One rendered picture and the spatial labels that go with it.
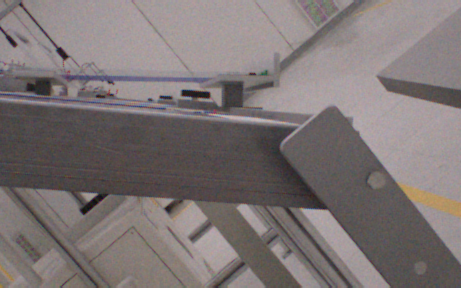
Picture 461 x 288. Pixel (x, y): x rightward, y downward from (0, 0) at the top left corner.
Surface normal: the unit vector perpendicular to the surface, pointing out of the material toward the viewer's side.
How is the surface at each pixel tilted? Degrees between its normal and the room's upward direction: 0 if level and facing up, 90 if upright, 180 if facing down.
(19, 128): 90
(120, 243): 90
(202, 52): 90
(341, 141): 90
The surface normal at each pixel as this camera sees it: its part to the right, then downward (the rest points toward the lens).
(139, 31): 0.13, 0.07
